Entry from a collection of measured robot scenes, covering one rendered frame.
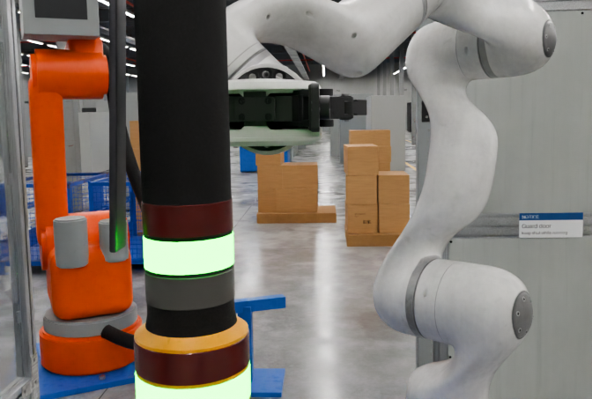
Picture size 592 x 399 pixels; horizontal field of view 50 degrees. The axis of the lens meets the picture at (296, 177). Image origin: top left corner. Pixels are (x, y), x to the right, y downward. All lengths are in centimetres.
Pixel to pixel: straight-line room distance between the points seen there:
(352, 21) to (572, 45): 150
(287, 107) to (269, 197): 914
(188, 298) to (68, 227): 384
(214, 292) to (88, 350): 404
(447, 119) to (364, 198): 690
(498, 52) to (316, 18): 33
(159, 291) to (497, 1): 78
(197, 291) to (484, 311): 68
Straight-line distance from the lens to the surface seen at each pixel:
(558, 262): 221
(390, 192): 786
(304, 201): 955
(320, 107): 42
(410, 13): 80
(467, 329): 89
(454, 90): 100
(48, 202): 438
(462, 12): 92
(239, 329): 24
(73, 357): 430
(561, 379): 234
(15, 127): 168
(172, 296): 23
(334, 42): 73
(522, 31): 94
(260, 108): 48
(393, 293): 94
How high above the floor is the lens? 165
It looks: 6 degrees down
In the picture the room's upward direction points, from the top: 1 degrees counter-clockwise
